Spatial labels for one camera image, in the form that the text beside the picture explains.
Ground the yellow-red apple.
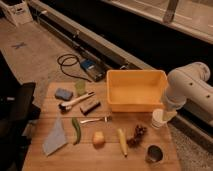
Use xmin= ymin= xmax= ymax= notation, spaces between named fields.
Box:
xmin=92 ymin=131 xmax=105 ymax=147

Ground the white storage box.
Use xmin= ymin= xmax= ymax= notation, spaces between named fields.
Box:
xmin=0 ymin=0 xmax=33 ymax=27

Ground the white paper cup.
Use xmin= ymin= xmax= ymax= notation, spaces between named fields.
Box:
xmin=151 ymin=109 xmax=165 ymax=129

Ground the dark grape bunch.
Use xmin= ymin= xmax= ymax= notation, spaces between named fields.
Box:
xmin=127 ymin=125 xmax=147 ymax=148

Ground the green translucent cup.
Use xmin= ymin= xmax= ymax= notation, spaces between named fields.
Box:
xmin=75 ymin=80 xmax=86 ymax=96

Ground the green chili pepper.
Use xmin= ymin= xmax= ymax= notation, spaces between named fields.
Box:
xmin=72 ymin=117 xmax=81 ymax=145

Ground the black chair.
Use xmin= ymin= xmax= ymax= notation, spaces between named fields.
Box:
xmin=0 ymin=51 xmax=41 ymax=171

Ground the blue power box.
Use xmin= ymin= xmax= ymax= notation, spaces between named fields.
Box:
xmin=80 ymin=59 xmax=105 ymax=82

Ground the dark rectangular block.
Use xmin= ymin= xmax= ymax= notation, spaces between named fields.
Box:
xmin=80 ymin=100 xmax=101 ymax=115

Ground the silver fork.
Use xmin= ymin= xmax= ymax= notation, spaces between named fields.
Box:
xmin=80 ymin=116 xmax=112 ymax=124

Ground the yellow corn cob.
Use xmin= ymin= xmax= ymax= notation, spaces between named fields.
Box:
xmin=117 ymin=129 xmax=128 ymax=157

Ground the blue folded cloth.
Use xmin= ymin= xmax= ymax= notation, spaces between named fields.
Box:
xmin=42 ymin=117 xmax=68 ymax=156

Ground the black cable loop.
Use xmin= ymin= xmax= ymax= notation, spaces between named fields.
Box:
xmin=56 ymin=53 xmax=93 ymax=82

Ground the yellow plastic bin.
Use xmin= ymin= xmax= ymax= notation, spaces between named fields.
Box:
xmin=106 ymin=70 xmax=167 ymax=112

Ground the blue sponge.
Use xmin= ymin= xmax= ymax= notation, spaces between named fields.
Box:
xmin=55 ymin=88 xmax=73 ymax=101

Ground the metal cup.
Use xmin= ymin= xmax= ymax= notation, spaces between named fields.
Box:
xmin=145 ymin=145 xmax=163 ymax=163

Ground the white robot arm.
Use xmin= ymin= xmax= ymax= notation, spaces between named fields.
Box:
xmin=161 ymin=62 xmax=213 ymax=126

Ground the white handled brush tool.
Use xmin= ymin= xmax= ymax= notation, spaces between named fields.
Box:
xmin=58 ymin=92 xmax=94 ymax=111

